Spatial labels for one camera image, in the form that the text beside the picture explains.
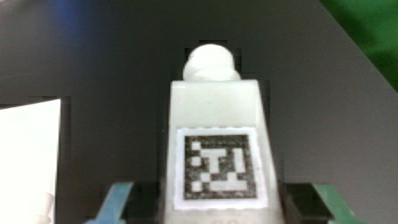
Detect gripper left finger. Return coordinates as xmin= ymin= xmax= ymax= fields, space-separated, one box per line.
xmin=84 ymin=182 xmax=133 ymax=224

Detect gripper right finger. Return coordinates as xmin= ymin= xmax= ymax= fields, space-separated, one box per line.
xmin=313 ymin=183 xmax=368 ymax=224

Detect white table leg with tag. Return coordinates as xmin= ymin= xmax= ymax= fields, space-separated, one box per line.
xmin=164 ymin=44 xmax=283 ymax=224

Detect white square table top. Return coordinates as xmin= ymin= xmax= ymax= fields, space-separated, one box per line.
xmin=0 ymin=100 xmax=61 ymax=224

